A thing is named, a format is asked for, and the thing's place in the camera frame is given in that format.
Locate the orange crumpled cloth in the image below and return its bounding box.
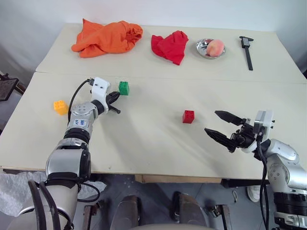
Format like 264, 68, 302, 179
71, 18, 144, 59

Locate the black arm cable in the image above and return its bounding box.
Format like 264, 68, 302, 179
68, 79, 94, 123
255, 130, 271, 230

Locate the dark rounded shape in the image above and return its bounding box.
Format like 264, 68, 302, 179
172, 191, 209, 228
117, 195, 142, 228

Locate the yellow toy brick cube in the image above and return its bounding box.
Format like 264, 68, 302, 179
53, 99, 69, 116

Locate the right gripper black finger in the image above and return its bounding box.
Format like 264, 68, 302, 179
204, 128, 237, 152
214, 110, 247, 127

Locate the white shoe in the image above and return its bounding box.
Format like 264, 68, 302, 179
247, 185, 261, 203

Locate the black vernier caliper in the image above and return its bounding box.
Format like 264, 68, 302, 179
238, 35, 255, 71

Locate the black metal stand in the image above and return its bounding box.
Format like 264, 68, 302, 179
0, 71, 26, 103

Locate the shiny metal bowl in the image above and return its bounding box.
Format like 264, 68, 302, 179
195, 38, 227, 59

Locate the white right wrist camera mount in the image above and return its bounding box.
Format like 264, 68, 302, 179
241, 109, 276, 154

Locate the red toy brick cube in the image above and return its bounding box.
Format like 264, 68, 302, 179
182, 110, 196, 125

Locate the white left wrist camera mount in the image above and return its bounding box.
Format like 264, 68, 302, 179
90, 77, 112, 114

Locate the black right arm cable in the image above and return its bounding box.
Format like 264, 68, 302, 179
255, 130, 271, 230

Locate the peach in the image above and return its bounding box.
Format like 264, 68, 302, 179
206, 39, 225, 58

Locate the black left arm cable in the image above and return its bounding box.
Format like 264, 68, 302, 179
68, 79, 94, 123

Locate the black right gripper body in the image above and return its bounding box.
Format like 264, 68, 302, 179
228, 117, 259, 153

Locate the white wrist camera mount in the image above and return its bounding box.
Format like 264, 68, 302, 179
90, 77, 112, 114
241, 109, 276, 154

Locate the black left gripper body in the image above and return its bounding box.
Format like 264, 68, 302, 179
106, 92, 117, 108

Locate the clear bubble wrap sheet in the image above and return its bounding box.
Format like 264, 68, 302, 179
0, 171, 107, 218

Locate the black table frame bar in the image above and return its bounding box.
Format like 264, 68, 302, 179
221, 178, 271, 189

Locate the red crumpled cloth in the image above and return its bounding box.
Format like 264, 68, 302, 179
151, 30, 189, 66

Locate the green toy brick cube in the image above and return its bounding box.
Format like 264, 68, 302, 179
118, 81, 130, 96

